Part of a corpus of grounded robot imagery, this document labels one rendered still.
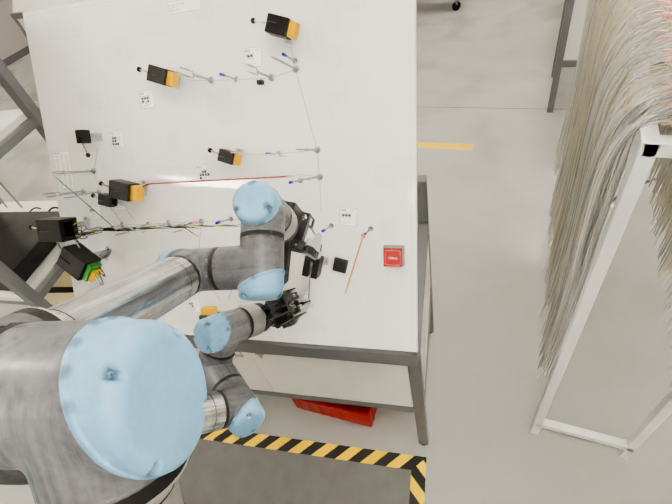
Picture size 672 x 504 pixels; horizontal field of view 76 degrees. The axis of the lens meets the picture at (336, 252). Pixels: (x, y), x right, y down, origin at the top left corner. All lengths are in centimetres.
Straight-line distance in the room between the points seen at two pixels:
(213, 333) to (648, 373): 194
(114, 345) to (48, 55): 141
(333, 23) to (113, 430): 106
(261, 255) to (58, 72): 111
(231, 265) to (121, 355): 40
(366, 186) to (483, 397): 130
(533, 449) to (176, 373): 185
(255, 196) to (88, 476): 46
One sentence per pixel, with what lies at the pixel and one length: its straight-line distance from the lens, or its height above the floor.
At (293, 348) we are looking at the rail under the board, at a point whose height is 85.
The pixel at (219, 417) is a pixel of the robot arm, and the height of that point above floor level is 121.
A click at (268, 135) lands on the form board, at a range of 123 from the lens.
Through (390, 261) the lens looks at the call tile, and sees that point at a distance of 114.
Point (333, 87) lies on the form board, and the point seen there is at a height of 146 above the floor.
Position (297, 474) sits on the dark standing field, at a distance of 211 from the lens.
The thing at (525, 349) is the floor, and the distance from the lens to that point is 229.
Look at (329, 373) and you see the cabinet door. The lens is 154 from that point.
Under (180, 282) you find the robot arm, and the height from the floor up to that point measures 152.
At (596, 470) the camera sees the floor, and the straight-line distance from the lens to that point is 213.
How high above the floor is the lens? 196
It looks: 46 degrees down
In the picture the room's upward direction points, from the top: 16 degrees counter-clockwise
